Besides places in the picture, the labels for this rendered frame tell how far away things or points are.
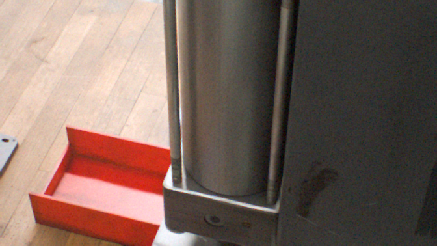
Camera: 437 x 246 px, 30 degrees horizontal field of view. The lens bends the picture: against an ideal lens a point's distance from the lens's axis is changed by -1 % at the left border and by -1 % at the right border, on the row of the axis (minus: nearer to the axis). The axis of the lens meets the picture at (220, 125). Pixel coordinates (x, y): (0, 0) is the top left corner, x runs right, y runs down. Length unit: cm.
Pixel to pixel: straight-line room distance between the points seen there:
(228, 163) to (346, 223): 9
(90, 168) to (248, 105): 60
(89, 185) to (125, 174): 5
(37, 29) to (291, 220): 84
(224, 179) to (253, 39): 13
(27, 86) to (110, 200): 25
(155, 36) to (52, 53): 16
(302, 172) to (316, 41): 11
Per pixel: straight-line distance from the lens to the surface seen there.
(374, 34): 43
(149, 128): 116
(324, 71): 45
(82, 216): 101
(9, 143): 115
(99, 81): 123
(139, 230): 100
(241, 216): 60
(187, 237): 69
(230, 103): 53
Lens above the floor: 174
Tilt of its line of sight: 47 degrees down
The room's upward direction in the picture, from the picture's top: 1 degrees clockwise
